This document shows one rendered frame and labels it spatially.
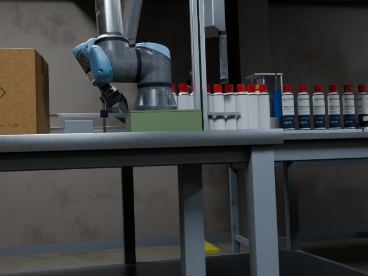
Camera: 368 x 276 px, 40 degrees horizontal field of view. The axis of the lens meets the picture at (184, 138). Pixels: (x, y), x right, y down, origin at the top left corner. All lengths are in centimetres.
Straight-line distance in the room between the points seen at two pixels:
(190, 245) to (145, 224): 339
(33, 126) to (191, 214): 55
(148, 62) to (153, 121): 21
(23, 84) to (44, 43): 336
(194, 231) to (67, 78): 356
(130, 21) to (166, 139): 81
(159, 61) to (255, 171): 55
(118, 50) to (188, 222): 58
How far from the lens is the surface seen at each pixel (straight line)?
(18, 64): 164
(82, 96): 487
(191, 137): 126
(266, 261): 134
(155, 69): 166
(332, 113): 237
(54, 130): 209
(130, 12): 195
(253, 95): 221
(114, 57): 163
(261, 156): 132
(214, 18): 206
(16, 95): 163
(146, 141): 124
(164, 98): 165
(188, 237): 149
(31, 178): 485
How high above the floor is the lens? 74
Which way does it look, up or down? 3 degrees up
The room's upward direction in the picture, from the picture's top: 2 degrees counter-clockwise
